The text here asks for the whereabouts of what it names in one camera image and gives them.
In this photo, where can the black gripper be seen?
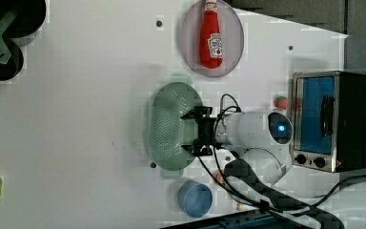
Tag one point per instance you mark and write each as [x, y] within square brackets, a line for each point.
[206, 141]

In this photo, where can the green oval strainer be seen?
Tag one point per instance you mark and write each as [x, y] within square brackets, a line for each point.
[168, 132]

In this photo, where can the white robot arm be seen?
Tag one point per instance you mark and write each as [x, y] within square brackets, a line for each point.
[261, 142]

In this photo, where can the orange slice toy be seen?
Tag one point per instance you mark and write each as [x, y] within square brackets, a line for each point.
[219, 179]

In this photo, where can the blue cup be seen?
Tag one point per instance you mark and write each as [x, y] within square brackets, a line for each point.
[195, 199]

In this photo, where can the red strawberry toy by oven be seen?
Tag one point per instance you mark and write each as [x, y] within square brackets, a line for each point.
[281, 102]

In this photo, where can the red ketchup bottle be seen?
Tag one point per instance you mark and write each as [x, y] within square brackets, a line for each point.
[210, 44]

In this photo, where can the grey round plate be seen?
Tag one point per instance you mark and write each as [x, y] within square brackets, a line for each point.
[232, 36]

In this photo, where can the black toaster oven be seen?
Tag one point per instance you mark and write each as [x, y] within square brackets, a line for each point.
[329, 117]

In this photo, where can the black utensil holder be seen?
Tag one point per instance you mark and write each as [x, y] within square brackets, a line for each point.
[29, 16]

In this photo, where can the small black holder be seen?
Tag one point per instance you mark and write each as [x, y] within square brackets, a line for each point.
[15, 63]

